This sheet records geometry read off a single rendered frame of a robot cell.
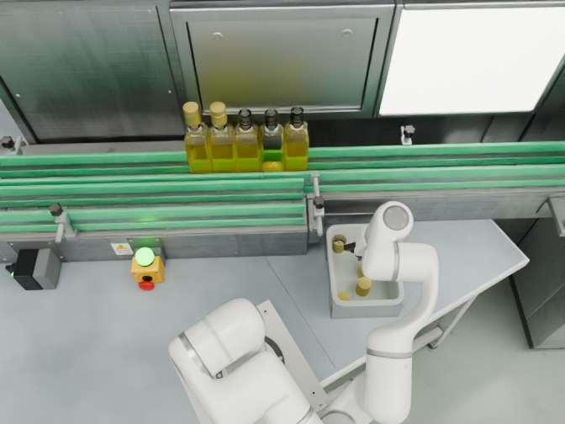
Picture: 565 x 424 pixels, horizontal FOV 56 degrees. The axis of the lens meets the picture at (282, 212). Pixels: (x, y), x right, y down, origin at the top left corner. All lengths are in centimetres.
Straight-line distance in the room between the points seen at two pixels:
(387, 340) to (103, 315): 74
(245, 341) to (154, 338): 46
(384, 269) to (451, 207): 53
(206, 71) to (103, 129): 39
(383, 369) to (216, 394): 30
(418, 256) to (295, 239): 43
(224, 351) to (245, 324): 6
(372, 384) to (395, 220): 30
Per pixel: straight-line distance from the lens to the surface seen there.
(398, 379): 101
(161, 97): 141
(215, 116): 118
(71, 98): 146
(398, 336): 100
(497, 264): 152
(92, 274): 148
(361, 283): 133
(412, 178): 138
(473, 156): 148
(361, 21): 121
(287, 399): 97
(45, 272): 143
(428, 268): 101
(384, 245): 100
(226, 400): 95
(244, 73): 128
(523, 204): 156
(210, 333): 93
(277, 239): 134
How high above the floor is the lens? 201
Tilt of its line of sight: 57 degrees down
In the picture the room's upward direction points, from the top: straight up
